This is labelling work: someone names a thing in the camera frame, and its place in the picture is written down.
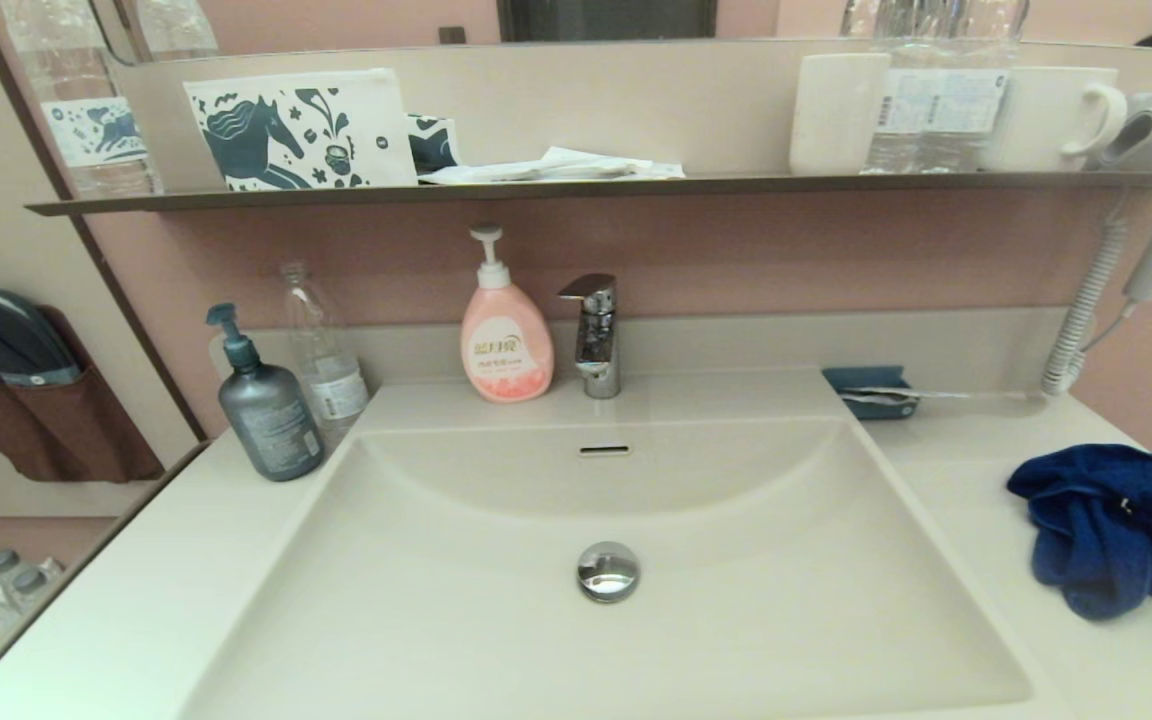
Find white handleless cup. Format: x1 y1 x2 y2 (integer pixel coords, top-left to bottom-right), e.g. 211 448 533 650
789 52 892 177

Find dark brown wall trim strip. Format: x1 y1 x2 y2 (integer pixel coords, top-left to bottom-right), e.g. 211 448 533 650
0 0 209 443

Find white mug with handle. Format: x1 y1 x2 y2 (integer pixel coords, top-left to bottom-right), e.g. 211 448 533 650
981 66 1129 173

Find white horse print pouch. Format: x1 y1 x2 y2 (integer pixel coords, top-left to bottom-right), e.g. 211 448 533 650
183 68 419 191

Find white flat sachets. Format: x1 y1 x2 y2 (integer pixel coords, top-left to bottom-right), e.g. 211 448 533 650
418 146 686 185

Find white ceramic sink basin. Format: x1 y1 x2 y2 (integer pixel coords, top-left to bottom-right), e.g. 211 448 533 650
176 368 1037 720

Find grey pump bottle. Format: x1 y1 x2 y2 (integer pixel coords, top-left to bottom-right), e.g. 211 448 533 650
205 303 326 483

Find clear empty plastic bottle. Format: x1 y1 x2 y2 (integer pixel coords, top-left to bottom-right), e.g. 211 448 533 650
280 262 371 443

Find chrome drain stopper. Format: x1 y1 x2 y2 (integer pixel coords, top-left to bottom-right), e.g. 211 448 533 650
577 541 641 604

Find blue microfibre cloth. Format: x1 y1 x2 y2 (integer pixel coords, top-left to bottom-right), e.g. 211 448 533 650
1006 444 1152 658

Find wall mirror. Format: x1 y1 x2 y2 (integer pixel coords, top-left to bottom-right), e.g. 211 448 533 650
96 0 1152 63

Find chrome faucet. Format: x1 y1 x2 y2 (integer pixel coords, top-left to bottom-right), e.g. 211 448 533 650
557 273 623 400

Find pink hand soap pump bottle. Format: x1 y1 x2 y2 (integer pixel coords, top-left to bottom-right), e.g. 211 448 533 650
460 225 555 404

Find white coiled dryer cord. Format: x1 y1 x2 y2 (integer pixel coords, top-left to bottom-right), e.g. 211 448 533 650
1040 215 1132 398

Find dark grey slipper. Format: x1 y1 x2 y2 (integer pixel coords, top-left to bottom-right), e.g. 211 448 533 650
0 289 82 388

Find grey metal wall shelf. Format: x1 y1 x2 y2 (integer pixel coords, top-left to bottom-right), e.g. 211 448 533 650
24 170 1152 217

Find small blue patterned pouch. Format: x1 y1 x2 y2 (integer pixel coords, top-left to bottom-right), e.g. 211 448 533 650
406 114 461 177

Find brown slipper holder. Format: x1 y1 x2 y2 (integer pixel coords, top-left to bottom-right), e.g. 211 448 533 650
0 305 167 484

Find blue soap dish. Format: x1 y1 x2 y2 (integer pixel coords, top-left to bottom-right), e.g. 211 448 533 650
822 366 920 421

